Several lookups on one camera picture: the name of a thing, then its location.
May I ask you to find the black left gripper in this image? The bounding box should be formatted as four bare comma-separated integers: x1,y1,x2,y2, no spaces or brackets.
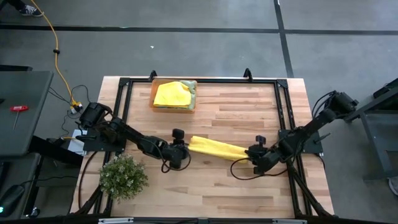
149,139,191,170

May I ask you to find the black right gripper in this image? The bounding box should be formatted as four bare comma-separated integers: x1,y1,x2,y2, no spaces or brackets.
244,144,280,175

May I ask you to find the yellow microfiber towel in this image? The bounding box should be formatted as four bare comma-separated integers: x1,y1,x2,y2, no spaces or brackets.
153,81,193,109
188,135,249,163

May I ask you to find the light green microfiber towel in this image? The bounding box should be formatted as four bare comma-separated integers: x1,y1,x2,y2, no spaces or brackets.
180,80,197,110

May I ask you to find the orange plastic tray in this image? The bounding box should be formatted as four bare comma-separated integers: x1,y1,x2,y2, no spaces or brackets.
149,78,198,114

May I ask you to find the small green potted plant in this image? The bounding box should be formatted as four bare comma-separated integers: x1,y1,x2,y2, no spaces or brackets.
99,154,149,203

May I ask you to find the white paper sheet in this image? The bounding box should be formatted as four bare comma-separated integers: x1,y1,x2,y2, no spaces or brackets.
67,129,88,156

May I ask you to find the black side table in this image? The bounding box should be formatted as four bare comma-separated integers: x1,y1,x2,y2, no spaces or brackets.
343,77,398,182

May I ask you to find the dark low desk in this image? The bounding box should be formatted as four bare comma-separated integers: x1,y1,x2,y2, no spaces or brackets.
0,136,85,218

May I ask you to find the grey desk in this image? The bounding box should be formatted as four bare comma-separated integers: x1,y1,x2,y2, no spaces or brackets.
0,70,54,156

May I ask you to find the black computer mouse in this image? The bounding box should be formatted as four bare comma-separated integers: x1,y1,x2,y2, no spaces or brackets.
0,184,25,217

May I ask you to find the person's dark shoe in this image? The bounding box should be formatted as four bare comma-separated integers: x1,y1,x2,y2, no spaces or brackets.
17,4,44,18

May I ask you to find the person's leg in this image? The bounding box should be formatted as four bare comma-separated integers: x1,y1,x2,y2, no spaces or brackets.
6,0,26,9

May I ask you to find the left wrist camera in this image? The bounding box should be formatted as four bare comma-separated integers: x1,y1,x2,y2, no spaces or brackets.
172,128,186,146

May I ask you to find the black right camera cable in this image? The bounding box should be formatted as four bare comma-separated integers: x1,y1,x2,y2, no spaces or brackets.
229,157,289,181

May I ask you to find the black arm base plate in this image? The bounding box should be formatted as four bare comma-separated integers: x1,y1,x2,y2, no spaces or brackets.
82,127,129,152
278,129,324,155

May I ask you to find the silver aluminium bracket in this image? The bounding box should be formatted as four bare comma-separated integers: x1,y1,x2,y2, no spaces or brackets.
98,217,134,224
272,218,308,224

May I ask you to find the yellow floor cable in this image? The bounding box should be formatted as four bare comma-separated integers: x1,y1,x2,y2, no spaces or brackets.
30,0,84,114

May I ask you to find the red T-handle tool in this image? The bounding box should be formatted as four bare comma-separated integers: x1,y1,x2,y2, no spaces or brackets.
9,105,29,131

